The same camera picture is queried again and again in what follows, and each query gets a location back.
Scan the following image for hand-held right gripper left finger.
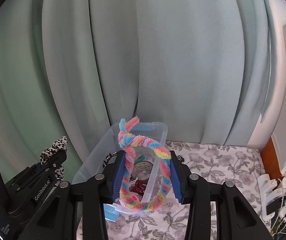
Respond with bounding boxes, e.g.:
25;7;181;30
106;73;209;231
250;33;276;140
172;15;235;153
20;151;126;240

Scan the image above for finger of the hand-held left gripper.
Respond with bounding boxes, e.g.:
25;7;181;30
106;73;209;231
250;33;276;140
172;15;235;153
5;163;44;193
28;151;67;181

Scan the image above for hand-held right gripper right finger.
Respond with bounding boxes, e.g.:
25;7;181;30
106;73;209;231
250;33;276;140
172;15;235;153
169;151;270;240

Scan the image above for black and white spotted scrunchie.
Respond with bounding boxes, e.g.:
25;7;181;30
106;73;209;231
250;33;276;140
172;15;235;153
39;135;69;188

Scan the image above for dark red hair claw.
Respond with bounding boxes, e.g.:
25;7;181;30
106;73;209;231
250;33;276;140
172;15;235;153
129;181;147;195

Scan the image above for brown packing tape roll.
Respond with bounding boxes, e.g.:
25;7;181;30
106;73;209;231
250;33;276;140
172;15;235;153
131;162;155;183

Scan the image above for rainbow chenille ring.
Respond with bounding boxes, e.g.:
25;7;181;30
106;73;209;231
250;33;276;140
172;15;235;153
118;116;173;212

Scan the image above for clear plastic storage container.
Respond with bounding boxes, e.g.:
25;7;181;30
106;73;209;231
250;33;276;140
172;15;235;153
72;121;168;222

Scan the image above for grey floral blanket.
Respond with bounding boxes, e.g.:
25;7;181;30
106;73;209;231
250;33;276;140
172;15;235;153
78;141;273;240

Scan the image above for white power strip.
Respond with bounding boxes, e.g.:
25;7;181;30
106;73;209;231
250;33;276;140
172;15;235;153
258;175;283;222

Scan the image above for black charger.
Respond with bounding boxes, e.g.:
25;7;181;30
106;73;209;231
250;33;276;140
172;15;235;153
267;199;281;215

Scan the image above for pale green curtain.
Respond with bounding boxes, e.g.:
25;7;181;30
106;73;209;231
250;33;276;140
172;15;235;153
0;0;277;188

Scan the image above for wooden bed frame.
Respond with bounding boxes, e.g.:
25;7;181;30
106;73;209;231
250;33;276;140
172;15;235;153
260;137;286;180

